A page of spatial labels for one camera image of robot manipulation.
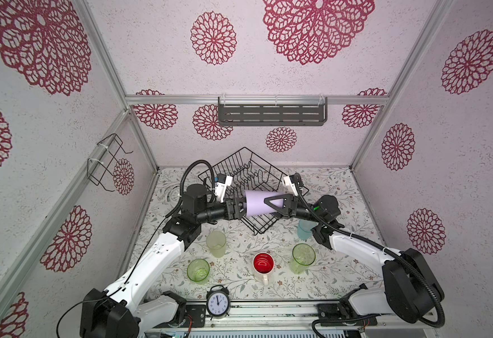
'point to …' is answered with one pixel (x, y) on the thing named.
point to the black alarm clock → (218, 301)
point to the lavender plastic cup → (256, 205)
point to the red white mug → (263, 263)
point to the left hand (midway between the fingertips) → (249, 206)
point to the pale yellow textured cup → (216, 241)
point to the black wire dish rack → (254, 189)
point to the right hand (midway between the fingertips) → (265, 204)
